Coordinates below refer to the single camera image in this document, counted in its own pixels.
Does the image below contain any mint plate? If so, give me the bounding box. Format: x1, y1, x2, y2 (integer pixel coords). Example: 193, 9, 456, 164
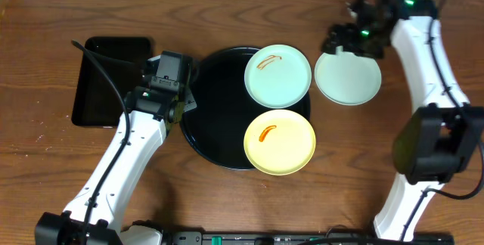
244, 45, 312, 109
314, 47, 382, 106

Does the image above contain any yellow plate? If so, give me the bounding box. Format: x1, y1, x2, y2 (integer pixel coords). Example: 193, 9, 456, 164
243, 110, 316, 175

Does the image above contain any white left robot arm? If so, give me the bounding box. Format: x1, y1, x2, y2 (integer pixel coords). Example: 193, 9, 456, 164
35, 51, 195, 244

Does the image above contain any black round tray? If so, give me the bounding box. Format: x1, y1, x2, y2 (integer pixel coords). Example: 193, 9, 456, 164
181, 47, 311, 170

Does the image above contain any black rectangular water tray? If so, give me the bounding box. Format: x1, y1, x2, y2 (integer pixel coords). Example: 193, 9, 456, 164
71, 36, 154, 127

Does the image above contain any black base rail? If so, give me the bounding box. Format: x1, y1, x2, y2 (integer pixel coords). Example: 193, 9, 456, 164
162, 230, 455, 245

